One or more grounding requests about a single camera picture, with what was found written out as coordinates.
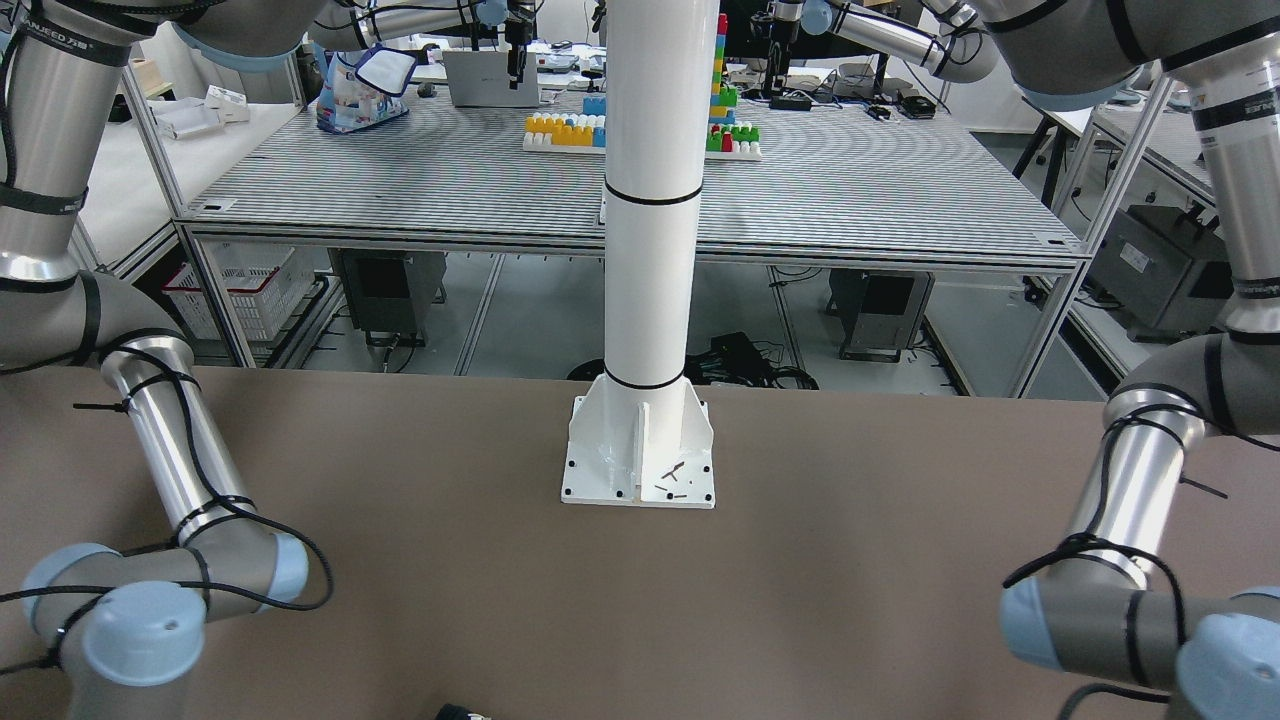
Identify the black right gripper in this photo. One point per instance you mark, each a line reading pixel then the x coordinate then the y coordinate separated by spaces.
pixel 458 713

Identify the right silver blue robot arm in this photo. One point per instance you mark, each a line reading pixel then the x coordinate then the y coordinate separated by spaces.
pixel 128 628

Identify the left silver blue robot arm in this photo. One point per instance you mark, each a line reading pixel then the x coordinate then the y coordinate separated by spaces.
pixel 1086 607

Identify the white central mounting column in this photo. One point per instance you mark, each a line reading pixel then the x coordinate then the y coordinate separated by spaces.
pixel 641 437

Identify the white plastic storage basket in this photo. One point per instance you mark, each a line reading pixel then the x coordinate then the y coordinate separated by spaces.
pixel 264 282

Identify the colourful toy building blocks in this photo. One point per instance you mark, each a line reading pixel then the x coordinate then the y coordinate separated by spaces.
pixel 666 96

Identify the blue printed plastic bag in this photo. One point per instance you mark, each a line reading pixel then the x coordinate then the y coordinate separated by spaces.
pixel 363 90

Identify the striped metal workbench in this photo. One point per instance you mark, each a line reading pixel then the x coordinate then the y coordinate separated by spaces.
pixel 833 187

